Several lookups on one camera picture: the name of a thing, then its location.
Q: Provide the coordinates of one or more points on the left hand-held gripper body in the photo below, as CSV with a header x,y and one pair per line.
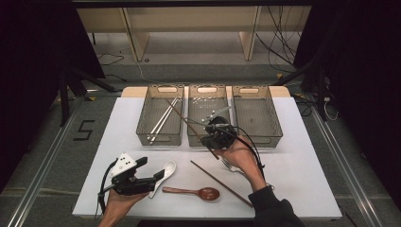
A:
x,y
129,186

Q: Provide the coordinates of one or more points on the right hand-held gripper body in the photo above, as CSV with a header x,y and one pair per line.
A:
x,y
220,137

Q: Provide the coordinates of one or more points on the white ceramic spoon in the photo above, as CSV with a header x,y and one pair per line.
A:
x,y
169,167

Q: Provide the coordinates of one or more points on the silver metal fork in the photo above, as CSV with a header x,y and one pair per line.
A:
x,y
231,168

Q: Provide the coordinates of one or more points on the smoky clear plastic bin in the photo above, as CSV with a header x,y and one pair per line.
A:
x,y
157,116
258,118
198,110

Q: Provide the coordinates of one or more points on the brown wooden chopstick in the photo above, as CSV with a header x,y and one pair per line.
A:
x,y
220,183
183,119

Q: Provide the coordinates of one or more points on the brown wooden spoon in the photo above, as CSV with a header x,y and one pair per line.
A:
x,y
208,194

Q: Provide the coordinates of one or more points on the person's left hand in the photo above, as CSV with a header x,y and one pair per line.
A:
x,y
116,208

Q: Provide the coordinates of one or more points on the person's right hand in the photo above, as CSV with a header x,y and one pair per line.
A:
x,y
244,157

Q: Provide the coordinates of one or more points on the white table sheet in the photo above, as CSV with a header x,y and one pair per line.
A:
x,y
299,164

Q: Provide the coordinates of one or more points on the black metal stand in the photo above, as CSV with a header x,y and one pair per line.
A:
x,y
64,97
321,91

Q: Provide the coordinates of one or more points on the beige wooden desk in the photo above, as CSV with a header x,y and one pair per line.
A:
x,y
195,19

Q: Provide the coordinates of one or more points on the black curtain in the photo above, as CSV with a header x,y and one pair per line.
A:
x,y
31,78
365,78

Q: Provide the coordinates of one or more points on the metal floor rail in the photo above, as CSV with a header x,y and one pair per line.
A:
x,y
41,176
346,176

